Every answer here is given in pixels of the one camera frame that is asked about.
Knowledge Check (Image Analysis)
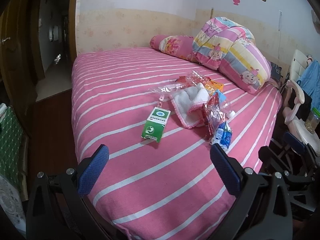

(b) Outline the blue white wrapper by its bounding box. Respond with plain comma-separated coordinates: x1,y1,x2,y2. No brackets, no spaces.
210,121,233,150

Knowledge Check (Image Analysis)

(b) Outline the red snack wrapper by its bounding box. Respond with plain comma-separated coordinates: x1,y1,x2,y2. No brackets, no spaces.
201,93,225,139

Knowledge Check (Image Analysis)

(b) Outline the white pink knitted cloth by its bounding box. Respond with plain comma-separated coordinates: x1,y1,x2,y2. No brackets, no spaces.
170,83,210,129

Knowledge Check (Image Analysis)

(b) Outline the green white carton box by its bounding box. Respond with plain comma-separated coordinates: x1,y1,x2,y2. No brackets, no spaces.
141,107,171,142

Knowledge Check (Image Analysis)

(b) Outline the clear plastic bag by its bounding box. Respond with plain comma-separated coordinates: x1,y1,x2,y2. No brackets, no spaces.
149,70,211,97

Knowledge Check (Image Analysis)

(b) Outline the clear plastic bottle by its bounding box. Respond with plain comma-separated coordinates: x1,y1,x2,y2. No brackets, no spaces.
215,90,235,120

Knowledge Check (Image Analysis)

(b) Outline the white office chair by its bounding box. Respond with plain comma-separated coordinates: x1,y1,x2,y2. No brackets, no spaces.
283,49,319,151

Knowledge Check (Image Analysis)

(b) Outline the glass jar on chair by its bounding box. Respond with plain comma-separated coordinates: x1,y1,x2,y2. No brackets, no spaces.
304,107,320,134

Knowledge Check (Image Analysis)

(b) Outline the pink striped bed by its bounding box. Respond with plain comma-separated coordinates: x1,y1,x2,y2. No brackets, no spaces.
71,47,283,240

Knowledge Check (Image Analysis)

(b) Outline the blue garment on chair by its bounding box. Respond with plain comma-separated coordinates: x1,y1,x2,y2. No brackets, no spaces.
298,60,320,110

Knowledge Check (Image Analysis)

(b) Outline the green patterned bag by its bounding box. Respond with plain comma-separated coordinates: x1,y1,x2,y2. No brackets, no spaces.
0,107,23,190

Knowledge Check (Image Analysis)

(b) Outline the colourful cartoon quilt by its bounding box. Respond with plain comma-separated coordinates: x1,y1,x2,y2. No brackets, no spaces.
193,17,271,94

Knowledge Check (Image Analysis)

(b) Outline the pink floral pillow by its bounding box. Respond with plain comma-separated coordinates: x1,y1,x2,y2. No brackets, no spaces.
150,35,199,63

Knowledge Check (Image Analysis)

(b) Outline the wooden door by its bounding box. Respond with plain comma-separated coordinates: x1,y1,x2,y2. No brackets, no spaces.
1,0,44,120

